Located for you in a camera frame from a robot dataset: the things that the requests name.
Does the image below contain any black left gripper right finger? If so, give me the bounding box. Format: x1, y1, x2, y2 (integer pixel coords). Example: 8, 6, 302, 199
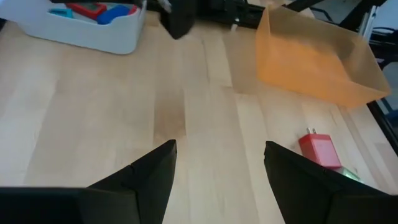
264, 141, 389, 224

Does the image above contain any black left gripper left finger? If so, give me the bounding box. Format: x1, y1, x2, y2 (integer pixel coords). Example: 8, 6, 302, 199
86, 139, 177, 224

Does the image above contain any red wall charger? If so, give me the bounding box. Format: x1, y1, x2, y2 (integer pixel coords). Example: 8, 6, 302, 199
298, 127, 343, 169

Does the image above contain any green and white USB charger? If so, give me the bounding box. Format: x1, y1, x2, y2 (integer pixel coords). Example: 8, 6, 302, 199
334, 166, 364, 184

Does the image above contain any red digital clock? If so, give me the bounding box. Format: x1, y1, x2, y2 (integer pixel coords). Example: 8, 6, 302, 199
65, 2, 108, 21

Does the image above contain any orange plastic tray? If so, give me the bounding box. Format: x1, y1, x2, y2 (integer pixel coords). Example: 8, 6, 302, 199
255, 5, 392, 109

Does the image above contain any white plastic bin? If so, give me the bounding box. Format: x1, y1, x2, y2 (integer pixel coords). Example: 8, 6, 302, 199
0, 0, 147, 55

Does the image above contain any teal digital clock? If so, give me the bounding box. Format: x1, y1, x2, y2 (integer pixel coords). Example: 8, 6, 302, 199
48, 7, 75, 19

